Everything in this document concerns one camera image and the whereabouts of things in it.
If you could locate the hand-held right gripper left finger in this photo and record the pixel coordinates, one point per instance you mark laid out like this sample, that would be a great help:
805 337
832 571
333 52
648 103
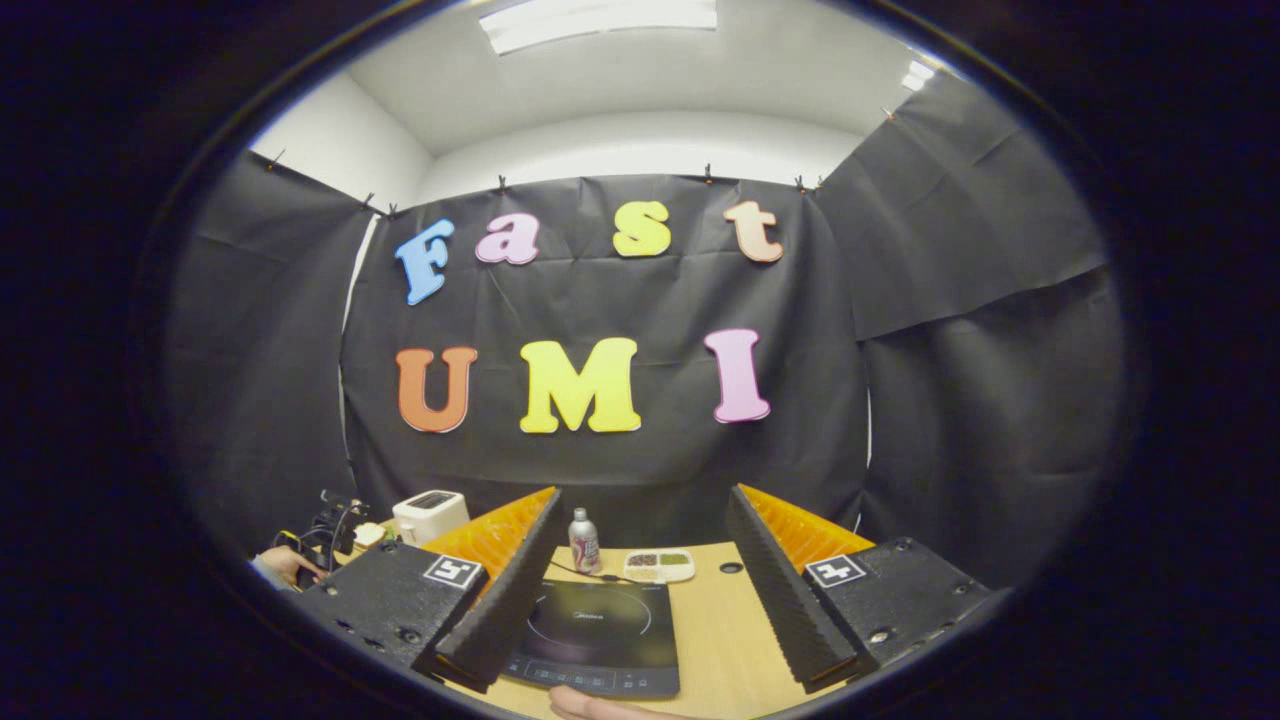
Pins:
512 592

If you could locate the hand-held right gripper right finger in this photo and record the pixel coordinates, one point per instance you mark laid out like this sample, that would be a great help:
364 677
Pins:
785 600

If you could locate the black induction cooktop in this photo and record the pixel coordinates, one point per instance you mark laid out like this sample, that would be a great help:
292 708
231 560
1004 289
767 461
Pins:
600 630

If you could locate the pale rectangular plate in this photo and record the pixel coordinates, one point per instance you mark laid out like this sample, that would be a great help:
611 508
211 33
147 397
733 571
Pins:
370 534

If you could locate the silver bottle with red label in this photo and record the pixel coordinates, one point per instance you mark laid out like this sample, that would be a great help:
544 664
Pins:
584 545

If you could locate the white toaster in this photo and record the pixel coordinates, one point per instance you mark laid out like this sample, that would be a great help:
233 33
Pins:
432 517

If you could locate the white divided dish with beans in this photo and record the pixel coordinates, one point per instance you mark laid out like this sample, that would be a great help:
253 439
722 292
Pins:
658 566

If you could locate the black backdrop cloth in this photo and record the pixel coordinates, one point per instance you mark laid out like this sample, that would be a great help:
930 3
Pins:
640 300

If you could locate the small ceiling light panel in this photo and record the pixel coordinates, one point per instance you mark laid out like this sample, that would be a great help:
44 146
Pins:
917 76

